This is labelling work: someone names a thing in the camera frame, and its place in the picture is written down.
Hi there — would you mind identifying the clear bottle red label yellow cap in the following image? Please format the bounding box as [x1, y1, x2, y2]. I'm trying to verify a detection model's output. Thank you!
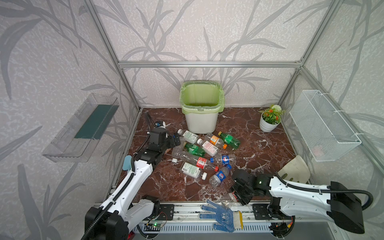
[219, 193, 238, 209]

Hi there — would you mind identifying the clear pepsi bottle blue cap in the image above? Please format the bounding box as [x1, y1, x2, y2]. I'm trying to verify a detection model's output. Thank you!
[209, 164, 232, 188]

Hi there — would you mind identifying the small bottle blue label crushed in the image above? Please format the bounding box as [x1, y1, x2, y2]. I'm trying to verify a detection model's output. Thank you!
[212, 154, 236, 166]

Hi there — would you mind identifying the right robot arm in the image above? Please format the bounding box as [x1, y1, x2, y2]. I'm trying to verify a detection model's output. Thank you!
[231, 170, 374, 238]

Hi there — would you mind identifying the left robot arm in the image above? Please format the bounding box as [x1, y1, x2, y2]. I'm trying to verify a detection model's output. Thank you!
[82, 127, 181, 240]

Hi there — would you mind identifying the white trash bin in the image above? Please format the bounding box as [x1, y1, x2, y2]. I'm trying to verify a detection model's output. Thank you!
[183, 113, 219, 134]

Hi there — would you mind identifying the green plastic bin liner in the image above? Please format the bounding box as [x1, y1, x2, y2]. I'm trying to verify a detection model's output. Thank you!
[180, 80, 226, 115]

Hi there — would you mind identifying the green bottle middle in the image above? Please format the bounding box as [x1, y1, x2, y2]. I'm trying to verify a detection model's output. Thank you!
[184, 142, 206, 157]

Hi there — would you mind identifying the blue dotted work glove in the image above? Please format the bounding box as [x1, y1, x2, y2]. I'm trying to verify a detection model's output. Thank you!
[198, 200, 244, 233]

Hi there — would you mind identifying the light blue spatula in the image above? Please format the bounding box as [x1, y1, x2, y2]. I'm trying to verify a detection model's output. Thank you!
[122, 155, 132, 171]

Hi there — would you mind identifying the green bottle yellow cap right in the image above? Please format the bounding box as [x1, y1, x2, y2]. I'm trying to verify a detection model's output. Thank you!
[218, 132, 241, 150]

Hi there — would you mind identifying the clear bottle green label lower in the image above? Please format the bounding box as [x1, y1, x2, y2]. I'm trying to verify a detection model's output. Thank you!
[181, 162, 208, 181]

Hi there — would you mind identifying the long clear bottle red label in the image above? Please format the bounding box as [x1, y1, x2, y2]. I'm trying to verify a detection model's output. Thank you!
[172, 149, 219, 172]

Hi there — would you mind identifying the clear bottle pink label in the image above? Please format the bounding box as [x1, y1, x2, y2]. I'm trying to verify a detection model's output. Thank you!
[197, 139, 219, 157]

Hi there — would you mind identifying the cream rubber glove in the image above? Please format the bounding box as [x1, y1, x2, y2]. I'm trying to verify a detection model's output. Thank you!
[278, 155, 311, 184]

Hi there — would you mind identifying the clear bottle orange label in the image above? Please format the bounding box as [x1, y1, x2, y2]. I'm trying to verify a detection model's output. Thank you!
[205, 133, 228, 150]

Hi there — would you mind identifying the potted plant white pot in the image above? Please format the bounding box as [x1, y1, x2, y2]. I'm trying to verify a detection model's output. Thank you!
[259, 105, 285, 133]

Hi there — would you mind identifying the green circuit board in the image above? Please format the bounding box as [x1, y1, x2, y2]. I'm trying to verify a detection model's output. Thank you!
[145, 222, 166, 232]

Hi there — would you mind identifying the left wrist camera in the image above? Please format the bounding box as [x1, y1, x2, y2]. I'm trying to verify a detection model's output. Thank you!
[155, 121, 166, 129]

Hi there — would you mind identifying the clear acrylic wall shelf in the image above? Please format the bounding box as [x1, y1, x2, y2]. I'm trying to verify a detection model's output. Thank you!
[42, 94, 120, 163]

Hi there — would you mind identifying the white wire mesh basket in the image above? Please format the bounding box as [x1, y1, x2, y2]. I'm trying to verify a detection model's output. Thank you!
[290, 90, 362, 162]

